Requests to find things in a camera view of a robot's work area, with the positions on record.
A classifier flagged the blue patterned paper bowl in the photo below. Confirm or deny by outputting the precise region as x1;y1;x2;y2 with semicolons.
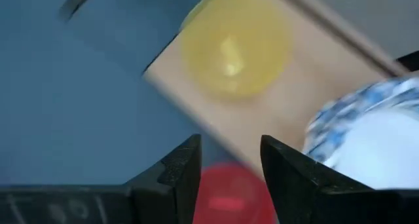
302;76;419;191

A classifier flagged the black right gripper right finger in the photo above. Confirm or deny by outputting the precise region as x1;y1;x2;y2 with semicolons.
260;134;419;224

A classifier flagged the red plastic bowl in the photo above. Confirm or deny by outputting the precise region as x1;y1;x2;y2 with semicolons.
192;161;279;224

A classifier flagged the wooden shelf with black frame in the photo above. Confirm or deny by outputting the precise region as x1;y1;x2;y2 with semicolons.
142;0;419;185

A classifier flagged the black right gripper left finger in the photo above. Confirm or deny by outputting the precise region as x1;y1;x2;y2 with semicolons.
0;134;202;224

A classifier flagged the yellow plastic bowl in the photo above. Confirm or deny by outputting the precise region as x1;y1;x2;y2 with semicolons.
179;0;292;99

